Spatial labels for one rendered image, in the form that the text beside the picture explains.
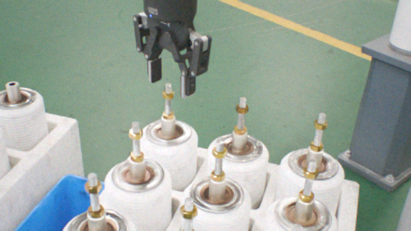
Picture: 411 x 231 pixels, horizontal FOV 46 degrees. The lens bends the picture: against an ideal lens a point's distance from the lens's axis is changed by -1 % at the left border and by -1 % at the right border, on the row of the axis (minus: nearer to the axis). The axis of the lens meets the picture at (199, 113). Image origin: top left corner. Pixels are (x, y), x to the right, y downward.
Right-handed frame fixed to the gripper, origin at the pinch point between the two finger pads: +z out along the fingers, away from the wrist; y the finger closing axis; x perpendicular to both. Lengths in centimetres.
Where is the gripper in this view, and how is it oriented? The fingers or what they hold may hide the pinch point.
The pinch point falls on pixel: (171, 81)
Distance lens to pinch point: 75.2
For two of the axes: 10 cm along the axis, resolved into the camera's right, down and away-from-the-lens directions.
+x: 6.8, -3.7, 6.4
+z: -0.3, 8.5, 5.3
